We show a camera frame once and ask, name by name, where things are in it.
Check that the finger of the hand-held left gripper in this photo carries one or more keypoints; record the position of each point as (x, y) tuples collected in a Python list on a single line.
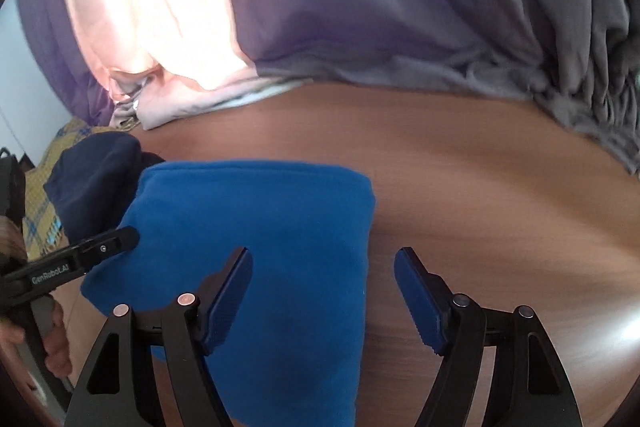
[(117, 241)]

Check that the person's left hand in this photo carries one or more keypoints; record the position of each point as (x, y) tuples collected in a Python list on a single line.
[(56, 349)]

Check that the grey curtain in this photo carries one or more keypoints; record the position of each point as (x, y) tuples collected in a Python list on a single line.
[(400, 7)]

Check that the dark navy cloth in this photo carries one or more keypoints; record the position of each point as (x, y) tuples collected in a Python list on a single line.
[(95, 177)]

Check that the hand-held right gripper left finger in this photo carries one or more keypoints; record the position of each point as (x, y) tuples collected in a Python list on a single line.
[(227, 307)]

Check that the blue fleece pants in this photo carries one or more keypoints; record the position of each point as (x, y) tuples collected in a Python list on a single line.
[(280, 232)]

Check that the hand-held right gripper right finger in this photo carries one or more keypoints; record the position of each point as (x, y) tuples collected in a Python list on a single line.
[(417, 307)]

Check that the pale pink cloth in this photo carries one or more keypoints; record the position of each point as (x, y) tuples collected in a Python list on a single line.
[(165, 32)]

